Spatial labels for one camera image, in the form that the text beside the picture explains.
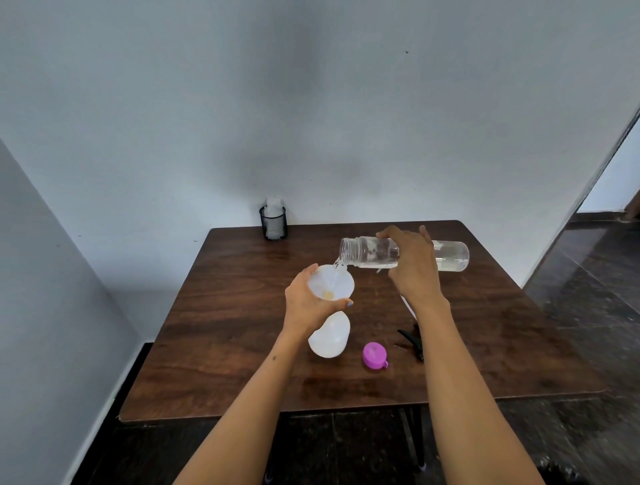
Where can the person's right hand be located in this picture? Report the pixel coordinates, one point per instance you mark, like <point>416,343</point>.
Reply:
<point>417,270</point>

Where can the person's left hand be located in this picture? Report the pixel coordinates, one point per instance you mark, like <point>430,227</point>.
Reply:
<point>300,310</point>

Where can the white spray bottle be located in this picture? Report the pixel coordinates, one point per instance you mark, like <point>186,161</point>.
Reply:
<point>330,340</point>

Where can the white plastic funnel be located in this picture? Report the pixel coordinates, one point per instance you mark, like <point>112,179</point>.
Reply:
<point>332,282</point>

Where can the clear water bottle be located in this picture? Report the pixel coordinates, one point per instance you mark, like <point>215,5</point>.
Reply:
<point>370,252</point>

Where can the black spray trigger with tube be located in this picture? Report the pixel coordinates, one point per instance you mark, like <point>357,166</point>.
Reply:
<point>412,341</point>

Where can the purple bottle cap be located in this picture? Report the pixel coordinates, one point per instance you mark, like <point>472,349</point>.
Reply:
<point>374,355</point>

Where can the person's right forearm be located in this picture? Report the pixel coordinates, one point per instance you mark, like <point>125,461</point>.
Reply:
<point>475,409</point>

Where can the person's left forearm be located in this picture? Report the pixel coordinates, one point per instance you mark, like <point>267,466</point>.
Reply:
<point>240,424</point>

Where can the dark wooden table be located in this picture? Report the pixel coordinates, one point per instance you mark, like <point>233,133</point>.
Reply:
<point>225,310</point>

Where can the black mesh holder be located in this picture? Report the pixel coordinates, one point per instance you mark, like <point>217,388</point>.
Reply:
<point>273,232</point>

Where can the black metal table leg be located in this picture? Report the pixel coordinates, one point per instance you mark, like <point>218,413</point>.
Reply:
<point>414,434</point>

